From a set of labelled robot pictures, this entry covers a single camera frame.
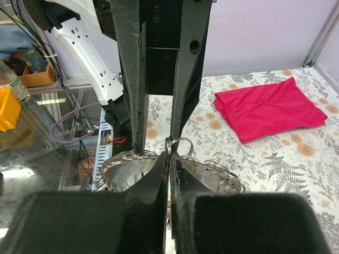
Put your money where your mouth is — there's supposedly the wooden tray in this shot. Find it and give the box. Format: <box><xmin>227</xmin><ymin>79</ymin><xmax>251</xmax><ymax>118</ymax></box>
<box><xmin>19</xmin><ymin>64</ymin><xmax>56</xmax><ymax>88</ymax></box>

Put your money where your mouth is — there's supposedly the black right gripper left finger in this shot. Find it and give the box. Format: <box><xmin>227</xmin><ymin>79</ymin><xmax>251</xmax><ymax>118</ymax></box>
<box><xmin>1</xmin><ymin>152</ymin><xmax>169</xmax><ymax>253</ymax></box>

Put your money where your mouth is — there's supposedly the white slotted cable duct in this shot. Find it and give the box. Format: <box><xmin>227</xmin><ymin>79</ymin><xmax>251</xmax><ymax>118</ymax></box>
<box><xmin>91</xmin><ymin>109</ymin><xmax>113</xmax><ymax>191</ymax></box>

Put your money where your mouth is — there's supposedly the clear plastic bottle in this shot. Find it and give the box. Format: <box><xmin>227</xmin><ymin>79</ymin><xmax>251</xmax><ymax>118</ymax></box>
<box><xmin>0</xmin><ymin>61</ymin><xmax>31</xmax><ymax>103</ymax></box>

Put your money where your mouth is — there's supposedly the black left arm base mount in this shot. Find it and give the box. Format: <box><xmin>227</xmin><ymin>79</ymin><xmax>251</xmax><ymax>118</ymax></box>
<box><xmin>112</xmin><ymin>122</ymin><xmax>132</xmax><ymax>155</ymax></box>

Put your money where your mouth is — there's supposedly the orange plastic box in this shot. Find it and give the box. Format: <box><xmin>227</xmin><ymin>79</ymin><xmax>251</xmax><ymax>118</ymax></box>
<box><xmin>0</xmin><ymin>88</ymin><xmax>21</xmax><ymax>132</ymax></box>

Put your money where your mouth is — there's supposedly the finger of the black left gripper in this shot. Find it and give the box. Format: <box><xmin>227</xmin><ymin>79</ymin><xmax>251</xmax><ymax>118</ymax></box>
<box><xmin>170</xmin><ymin>1</ymin><xmax>212</xmax><ymax>140</ymax></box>
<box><xmin>110</xmin><ymin>1</ymin><xmax>148</xmax><ymax>155</ymax></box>

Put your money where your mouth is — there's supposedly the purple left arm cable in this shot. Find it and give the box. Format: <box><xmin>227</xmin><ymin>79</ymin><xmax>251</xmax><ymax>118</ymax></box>
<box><xmin>50</xmin><ymin>102</ymin><xmax>103</xmax><ymax>145</ymax></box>

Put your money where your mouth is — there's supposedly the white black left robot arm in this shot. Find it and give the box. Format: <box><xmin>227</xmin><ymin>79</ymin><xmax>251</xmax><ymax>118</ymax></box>
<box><xmin>23</xmin><ymin>0</ymin><xmax>213</xmax><ymax>155</ymax></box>

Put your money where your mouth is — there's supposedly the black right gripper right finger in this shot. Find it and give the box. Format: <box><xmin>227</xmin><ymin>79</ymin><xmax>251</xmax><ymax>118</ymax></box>
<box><xmin>169</xmin><ymin>153</ymin><xmax>330</xmax><ymax>253</ymax></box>

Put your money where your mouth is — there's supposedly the red folded cloth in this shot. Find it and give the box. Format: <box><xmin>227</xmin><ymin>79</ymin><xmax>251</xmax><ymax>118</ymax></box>
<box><xmin>214</xmin><ymin>77</ymin><xmax>327</xmax><ymax>143</ymax></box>

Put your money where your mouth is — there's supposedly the grey metal key organiser ring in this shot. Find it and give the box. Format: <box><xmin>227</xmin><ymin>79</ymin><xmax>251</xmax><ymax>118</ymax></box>
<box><xmin>92</xmin><ymin>137</ymin><xmax>246</xmax><ymax>194</ymax></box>

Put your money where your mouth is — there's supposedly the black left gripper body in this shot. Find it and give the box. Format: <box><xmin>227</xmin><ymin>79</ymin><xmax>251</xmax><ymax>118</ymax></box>
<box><xmin>92</xmin><ymin>0</ymin><xmax>186</xmax><ymax>96</ymax></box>

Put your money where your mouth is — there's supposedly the floral table mat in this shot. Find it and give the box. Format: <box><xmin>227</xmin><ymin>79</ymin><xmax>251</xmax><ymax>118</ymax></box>
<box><xmin>144</xmin><ymin>67</ymin><xmax>339</xmax><ymax>254</ymax></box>

